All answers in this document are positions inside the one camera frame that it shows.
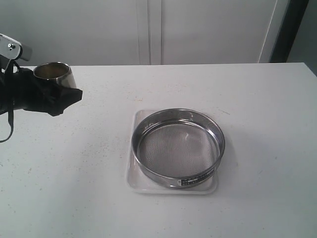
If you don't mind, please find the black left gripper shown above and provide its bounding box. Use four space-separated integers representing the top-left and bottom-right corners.
0 67 83 117

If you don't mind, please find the stainless steel cup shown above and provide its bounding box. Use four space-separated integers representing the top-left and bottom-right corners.
33 62 76 89

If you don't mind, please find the round steel mesh sieve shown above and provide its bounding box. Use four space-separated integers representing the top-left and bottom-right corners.
131 107 226 190

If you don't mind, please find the white square plastic tray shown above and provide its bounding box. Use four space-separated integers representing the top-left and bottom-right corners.
127 109 219 196

